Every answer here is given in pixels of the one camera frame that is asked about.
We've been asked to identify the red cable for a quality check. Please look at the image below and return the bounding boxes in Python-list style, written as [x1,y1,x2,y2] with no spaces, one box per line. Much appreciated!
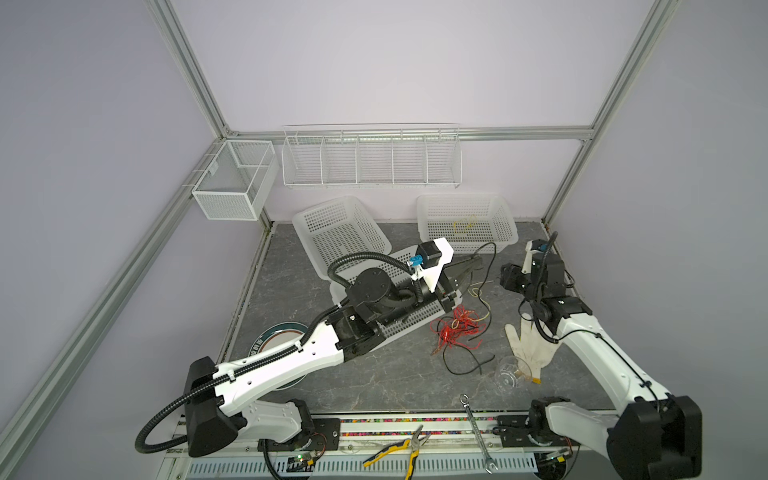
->
[429,304,490,358]

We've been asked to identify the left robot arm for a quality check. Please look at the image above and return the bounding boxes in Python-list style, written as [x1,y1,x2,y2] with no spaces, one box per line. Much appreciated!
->
[134,239,482,458]

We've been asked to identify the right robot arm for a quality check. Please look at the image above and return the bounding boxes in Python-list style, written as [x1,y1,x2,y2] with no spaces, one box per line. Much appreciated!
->
[499,237,703,479]

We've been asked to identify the white basket back right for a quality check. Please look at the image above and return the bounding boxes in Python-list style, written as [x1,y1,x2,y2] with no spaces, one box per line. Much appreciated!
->
[416,194,519,254]

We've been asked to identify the white work glove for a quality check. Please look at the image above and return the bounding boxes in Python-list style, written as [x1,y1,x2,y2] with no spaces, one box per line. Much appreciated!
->
[504,314,559,384]

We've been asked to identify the clear plastic cup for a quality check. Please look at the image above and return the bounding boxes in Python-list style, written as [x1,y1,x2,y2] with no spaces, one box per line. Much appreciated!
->
[494,355,533,395]

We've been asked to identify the silver wrench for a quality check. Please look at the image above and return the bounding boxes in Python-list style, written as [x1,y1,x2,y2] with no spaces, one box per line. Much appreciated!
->
[459,393,499,474]

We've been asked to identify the white basket back left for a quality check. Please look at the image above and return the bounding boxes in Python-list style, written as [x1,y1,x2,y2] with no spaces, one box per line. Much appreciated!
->
[292,196,392,281]

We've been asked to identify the round plate green rim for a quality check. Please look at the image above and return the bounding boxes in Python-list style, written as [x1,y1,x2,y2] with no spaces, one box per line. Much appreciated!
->
[248,322,308,356]

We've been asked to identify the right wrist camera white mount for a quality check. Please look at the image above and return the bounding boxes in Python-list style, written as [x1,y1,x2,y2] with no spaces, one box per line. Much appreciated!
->
[522,239,549,283]

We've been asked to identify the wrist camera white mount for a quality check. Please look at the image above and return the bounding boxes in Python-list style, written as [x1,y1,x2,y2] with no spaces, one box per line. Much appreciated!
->
[407,237,454,293]
[522,239,549,283]

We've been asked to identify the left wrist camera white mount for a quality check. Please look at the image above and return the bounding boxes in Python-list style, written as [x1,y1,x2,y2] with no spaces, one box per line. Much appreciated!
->
[407,237,454,293]

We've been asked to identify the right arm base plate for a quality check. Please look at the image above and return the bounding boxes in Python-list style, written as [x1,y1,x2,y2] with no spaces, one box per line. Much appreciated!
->
[492,414,539,448]

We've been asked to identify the white wire wall rack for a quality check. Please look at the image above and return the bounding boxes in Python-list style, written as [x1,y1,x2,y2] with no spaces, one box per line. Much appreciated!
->
[281,123,463,188]

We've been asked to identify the yellow handled pliers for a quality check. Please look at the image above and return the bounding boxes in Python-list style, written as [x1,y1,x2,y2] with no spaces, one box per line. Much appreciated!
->
[363,425,431,480]

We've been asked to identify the aluminium frame rails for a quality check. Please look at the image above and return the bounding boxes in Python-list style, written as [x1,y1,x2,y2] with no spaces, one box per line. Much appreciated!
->
[158,410,625,460]

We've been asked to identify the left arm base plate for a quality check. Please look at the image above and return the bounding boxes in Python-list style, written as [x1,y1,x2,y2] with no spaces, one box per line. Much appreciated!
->
[257,417,341,452]

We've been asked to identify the white mesh wall box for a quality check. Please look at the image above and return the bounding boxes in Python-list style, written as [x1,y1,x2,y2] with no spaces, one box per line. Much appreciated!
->
[192,140,279,221]

